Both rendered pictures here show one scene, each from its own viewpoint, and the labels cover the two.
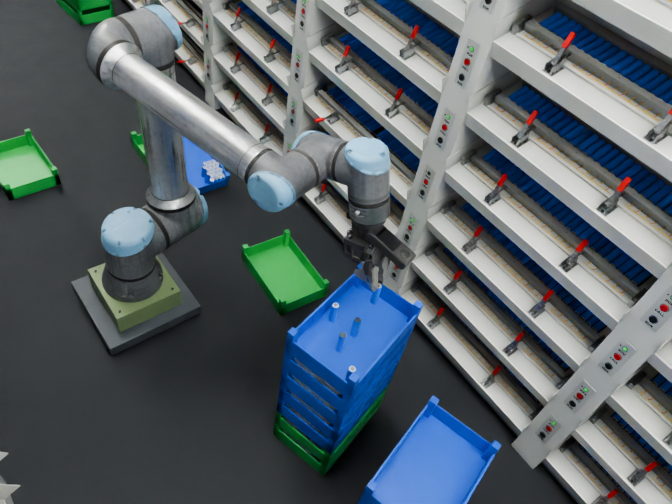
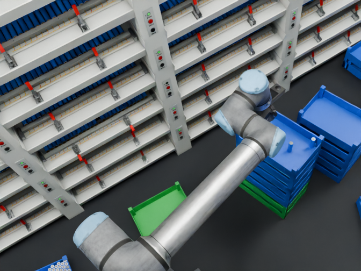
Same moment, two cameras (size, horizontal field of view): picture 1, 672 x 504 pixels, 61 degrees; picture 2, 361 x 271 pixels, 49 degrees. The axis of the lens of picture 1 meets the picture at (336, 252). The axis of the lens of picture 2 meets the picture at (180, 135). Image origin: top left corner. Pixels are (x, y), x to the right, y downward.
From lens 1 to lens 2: 1.19 m
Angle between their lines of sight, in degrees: 38
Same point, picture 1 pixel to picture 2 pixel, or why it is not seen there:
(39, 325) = not seen: outside the picture
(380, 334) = not seen: hidden behind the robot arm
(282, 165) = (266, 129)
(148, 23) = (110, 230)
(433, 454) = (323, 119)
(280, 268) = (156, 217)
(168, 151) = not seen: hidden behind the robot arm
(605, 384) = (295, 31)
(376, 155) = (261, 74)
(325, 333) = (279, 157)
